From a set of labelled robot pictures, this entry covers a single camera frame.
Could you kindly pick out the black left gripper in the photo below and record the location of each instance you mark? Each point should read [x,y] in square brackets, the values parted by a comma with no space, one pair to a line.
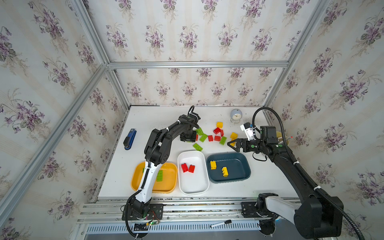
[187,137]

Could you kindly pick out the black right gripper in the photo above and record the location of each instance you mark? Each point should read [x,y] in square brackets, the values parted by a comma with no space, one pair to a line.
[246,145]

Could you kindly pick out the long green lego brick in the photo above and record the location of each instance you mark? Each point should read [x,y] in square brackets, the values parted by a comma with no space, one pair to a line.
[160,175]

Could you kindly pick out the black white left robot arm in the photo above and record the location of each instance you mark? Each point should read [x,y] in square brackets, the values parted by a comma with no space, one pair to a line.
[157,152]

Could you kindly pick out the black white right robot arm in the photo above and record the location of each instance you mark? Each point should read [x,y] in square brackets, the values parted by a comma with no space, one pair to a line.
[318,215]

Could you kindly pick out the dark teal plastic tray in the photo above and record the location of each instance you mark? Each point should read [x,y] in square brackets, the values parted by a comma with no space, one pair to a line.
[236,163]

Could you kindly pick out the small white alarm clock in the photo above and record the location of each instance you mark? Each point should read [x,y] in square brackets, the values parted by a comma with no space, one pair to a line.
[236,116]

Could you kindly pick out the yellow pen cup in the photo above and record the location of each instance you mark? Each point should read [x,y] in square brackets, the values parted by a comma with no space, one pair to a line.
[280,138]

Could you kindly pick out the white plastic tray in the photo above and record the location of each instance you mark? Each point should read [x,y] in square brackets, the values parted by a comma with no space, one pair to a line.
[197,182]

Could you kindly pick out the yellow plastic tray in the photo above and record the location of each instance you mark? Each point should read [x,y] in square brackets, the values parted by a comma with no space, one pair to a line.
[168,184]

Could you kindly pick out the blue stapler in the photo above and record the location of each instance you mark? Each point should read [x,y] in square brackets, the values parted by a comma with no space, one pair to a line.
[128,141]

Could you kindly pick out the black marker pen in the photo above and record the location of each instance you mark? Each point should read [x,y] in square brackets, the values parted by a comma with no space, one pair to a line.
[221,224]

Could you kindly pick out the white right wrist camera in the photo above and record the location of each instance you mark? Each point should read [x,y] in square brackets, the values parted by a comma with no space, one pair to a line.
[248,129]

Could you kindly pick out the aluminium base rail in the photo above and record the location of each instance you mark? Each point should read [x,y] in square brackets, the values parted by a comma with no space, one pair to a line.
[167,215]

